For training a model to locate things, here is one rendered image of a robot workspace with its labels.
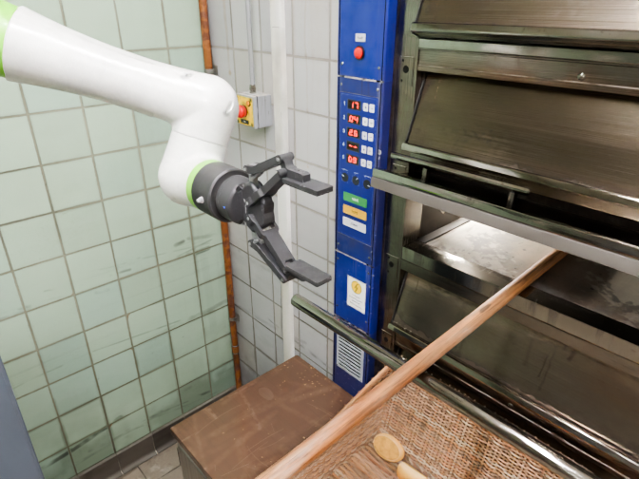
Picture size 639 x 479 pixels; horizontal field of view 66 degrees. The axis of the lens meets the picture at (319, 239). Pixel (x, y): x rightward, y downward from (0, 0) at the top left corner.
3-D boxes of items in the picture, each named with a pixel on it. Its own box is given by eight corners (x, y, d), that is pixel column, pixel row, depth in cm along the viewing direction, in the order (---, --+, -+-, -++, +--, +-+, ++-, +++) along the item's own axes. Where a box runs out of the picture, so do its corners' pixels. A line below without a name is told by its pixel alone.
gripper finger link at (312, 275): (284, 265, 73) (284, 269, 73) (317, 283, 68) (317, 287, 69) (300, 258, 75) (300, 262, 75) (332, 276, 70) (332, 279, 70)
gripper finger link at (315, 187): (299, 178, 69) (299, 173, 69) (333, 191, 64) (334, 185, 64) (281, 183, 67) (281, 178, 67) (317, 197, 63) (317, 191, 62)
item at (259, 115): (254, 121, 165) (252, 89, 160) (273, 125, 158) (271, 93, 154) (236, 124, 160) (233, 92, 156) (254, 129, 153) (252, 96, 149)
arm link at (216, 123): (20, 83, 84) (-4, 78, 74) (33, 15, 83) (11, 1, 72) (226, 145, 95) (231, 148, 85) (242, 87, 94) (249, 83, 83)
